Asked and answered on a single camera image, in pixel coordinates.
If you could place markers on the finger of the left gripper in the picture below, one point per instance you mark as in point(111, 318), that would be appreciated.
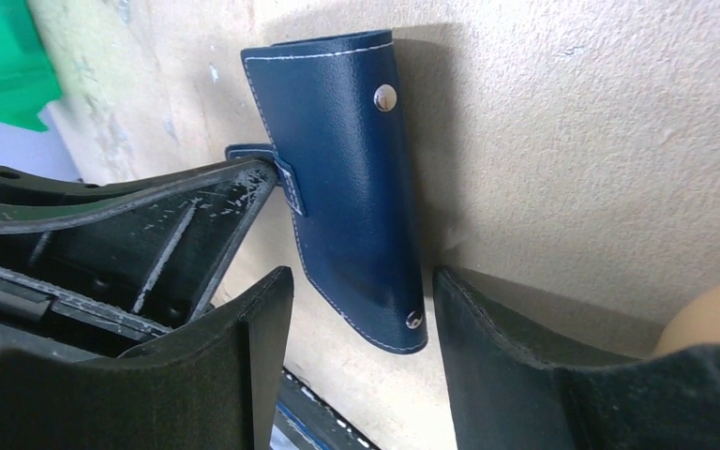
point(218, 189)
point(103, 283)

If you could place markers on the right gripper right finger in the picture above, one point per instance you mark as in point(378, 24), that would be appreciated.
point(515, 384)

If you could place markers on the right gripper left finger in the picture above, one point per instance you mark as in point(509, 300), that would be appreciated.
point(210, 384)

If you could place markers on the blue leather card holder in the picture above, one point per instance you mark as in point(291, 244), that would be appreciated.
point(331, 110)

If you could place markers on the green plastic bin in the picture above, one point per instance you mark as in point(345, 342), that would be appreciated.
point(27, 78)

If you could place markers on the tan oval plastic tray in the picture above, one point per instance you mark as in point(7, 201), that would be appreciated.
point(695, 324)

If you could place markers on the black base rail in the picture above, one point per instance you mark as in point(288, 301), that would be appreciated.
point(304, 421)

